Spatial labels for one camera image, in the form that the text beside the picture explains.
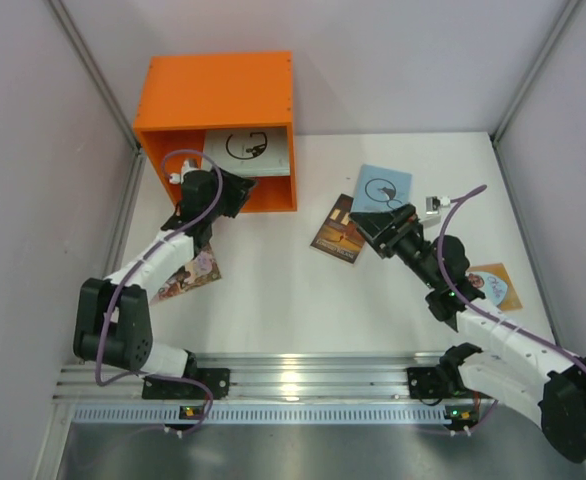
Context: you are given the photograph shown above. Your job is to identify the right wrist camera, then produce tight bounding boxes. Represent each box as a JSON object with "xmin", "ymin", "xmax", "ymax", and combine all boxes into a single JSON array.
[{"xmin": 425, "ymin": 196, "xmax": 452, "ymax": 217}]

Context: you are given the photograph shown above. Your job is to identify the left aluminium corner post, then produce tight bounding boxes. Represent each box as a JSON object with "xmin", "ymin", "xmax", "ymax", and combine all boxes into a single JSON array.
[{"xmin": 44, "ymin": 0, "xmax": 140, "ymax": 152}]

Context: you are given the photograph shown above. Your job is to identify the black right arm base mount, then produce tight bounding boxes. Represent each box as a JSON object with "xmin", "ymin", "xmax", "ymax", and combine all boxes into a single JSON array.
[{"xmin": 406, "ymin": 366, "xmax": 474, "ymax": 406}]

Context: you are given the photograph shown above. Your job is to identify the aluminium corner post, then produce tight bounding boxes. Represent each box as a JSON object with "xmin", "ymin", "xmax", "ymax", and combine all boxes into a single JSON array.
[
  {"xmin": 489, "ymin": 0, "xmax": 585, "ymax": 147},
  {"xmin": 44, "ymin": 0, "xmax": 140, "ymax": 152}
]

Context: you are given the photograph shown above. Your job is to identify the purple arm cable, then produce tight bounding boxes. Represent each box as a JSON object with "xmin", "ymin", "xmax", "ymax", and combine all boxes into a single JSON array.
[
  {"xmin": 435, "ymin": 184, "xmax": 586, "ymax": 456},
  {"xmin": 95, "ymin": 150, "xmax": 224, "ymax": 441}
]

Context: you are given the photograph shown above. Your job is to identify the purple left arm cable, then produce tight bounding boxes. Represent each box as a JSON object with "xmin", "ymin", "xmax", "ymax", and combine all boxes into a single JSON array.
[{"xmin": 95, "ymin": 150, "xmax": 224, "ymax": 441}]

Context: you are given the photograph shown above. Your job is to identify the orange two-shelf cabinet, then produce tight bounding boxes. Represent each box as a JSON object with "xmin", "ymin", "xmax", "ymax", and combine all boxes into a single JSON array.
[{"xmin": 133, "ymin": 51, "xmax": 295, "ymax": 203}]

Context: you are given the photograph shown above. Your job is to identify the light blue cat book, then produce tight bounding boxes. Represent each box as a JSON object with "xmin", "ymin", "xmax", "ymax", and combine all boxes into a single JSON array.
[{"xmin": 351, "ymin": 164, "xmax": 413, "ymax": 213}]

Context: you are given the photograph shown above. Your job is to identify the orange illustrated book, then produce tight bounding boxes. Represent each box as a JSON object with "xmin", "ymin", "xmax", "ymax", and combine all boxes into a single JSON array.
[{"xmin": 466, "ymin": 263, "xmax": 523, "ymax": 311}]

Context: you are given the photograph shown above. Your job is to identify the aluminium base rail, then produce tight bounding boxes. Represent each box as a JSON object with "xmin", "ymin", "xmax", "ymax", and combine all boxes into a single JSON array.
[{"xmin": 52, "ymin": 353, "xmax": 439, "ymax": 403}]

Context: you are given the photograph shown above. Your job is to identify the pale green Great Gatsby book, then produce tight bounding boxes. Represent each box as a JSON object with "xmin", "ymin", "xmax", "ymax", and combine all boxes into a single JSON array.
[{"xmin": 203, "ymin": 127, "xmax": 290, "ymax": 177}]

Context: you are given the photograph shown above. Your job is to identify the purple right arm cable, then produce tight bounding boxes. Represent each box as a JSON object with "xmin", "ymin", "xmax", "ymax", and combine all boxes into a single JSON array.
[{"xmin": 435, "ymin": 184, "xmax": 586, "ymax": 456}]

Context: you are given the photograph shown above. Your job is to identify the slotted grey cable duct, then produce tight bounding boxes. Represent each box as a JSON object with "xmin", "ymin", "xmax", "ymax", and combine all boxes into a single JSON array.
[{"xmin": 72, "ymin": 403, "xmax": 479, "ymax": 426}]

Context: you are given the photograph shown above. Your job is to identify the pink illustrated fairy-tale book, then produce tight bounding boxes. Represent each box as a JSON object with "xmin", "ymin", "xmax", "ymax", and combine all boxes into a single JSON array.
[{"xmin": 151, "ymin": 244, "xmax": 222, "ymax": 304}]

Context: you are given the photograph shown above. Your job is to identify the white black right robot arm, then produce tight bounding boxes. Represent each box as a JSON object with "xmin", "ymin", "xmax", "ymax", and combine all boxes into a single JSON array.
[{"xmin": 351, "ymin": 204, "xmax": 586, "ymax": 463}]

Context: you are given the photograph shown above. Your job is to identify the dark brown sunset book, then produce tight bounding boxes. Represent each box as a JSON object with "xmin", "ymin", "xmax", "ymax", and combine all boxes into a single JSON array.
[{"xmin": 310, "ymin": 194, "xmax": 366, "ymax": 266}]

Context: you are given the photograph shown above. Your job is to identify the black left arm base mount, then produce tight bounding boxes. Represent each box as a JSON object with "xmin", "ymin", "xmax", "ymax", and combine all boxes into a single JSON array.
[{"xmin": 141, "ymin": 368, "xmax": 230, "ymax": 400}]

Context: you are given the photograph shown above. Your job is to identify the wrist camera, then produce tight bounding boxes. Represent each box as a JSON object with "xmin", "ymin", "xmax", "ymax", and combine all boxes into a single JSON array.
[
  {"xmin": 425, "ymin": 196, "xmax": 452, "ymax": 217},
  {"xmin": 169, "ymin": 158, "xmax": 199, "ymax": 185}
]

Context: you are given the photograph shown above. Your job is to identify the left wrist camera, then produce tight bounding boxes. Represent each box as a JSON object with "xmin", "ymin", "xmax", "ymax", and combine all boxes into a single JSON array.
[{"xmin": 169, "ymin": 158, "xmax": 199, "ymax": 185}]

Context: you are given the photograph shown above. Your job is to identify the right aluminium corner post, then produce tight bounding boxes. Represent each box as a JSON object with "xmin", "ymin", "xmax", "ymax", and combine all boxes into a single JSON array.
[{"xmin": 489, "ymin": 0, "xmax": 585, "ymax": 147}]

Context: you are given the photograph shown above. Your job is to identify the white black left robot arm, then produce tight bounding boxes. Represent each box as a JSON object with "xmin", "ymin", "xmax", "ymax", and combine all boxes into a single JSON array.
[{"xmin": 73, "ymin": 167, "xmax": 257, "ymax": 385}]

